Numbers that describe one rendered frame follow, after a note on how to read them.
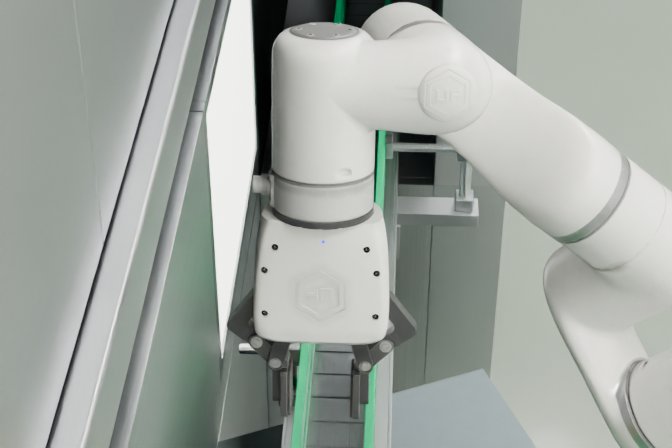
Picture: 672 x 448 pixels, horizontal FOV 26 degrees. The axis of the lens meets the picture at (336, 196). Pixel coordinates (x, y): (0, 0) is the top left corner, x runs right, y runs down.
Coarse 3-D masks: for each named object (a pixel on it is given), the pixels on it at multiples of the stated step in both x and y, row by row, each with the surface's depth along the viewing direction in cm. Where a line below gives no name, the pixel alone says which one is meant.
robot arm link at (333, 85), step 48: (288, 48) 101; (336, 48) 100; (384, 48) 101; (432, 48) 100; (288, 96) 102; (336, 96) 101; (384, 96) 101; (432, 96) 101; (480, 96) 101; (288, 144) 103; (336, 144) 102
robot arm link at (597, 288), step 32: (640, 192) 110; (608, 224) 109; (640, 224) 110; (576, 256) 118; (608, 256) 111; (640, 256) 111; (544, 288) 120; (576, 288) 117; (608, 288) 115; (640, 288) 113; (576, 320) 118; (608, 320) 117; (640, 320) 117; (576, 352) 118; (608, 352) 118; (640, 352) 121; (608, 384) 118; (608, 416) 117
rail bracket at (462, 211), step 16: (400, 144) 192; (416, 144) 191; (432, 144) 191; (464, 160) 191; (464, 176) 193; (464, 192) 195; (400, 208) 197; (416, 208) 197; (432, 208) 197; (448, 208) 197; (464, 208) 196; (400, 224) 197; (416, 224) 197; (432, 224) 197; (448, 224) 197; (464, 224) 197
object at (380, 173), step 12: (384, 132) 193; (384, 144) 191; (384, 156) 189; (384, 168) 188; (384, 180) 194; (372, 372) 156; (372, 384) 155; (372, 396) 153; (372, 408) 152; (372, 420) 150; (372, 432) 149; (372, 444) 148
